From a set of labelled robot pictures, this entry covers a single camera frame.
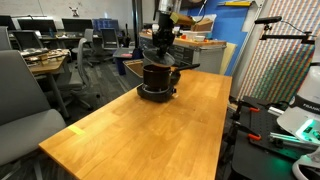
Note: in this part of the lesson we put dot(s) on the cluttered wooden office table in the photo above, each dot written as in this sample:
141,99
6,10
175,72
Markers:
46,65

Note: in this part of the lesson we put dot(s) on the multicolour patterned wall panel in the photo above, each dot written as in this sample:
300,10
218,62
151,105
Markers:
283,66

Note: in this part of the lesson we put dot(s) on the glass pot lid black knob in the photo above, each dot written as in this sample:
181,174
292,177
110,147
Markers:
158,59

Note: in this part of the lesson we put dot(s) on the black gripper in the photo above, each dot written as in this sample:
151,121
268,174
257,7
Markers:
163,31

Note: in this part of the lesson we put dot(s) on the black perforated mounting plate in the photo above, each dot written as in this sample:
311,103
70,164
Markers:
260,156

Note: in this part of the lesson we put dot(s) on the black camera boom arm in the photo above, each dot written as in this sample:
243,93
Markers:
283,33

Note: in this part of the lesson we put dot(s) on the aluminium extrusion bar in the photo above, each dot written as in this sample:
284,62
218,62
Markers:
278,110
290,138

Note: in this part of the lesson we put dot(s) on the grey mesh office chair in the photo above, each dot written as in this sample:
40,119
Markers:
81,66

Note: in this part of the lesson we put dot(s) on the yellow cardboard sheet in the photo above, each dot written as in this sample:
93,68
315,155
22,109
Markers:
228,56

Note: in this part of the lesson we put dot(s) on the black electric hot plate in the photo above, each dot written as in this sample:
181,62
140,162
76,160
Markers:
153,95

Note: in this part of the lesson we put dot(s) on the grey padded office chair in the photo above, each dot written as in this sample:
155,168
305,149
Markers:
23,100

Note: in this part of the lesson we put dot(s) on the black computer monitor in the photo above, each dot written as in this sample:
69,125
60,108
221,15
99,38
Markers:
36,26
106,24
76,25

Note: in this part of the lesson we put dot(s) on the yellow sticky note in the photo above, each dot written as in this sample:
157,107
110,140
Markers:
76,130

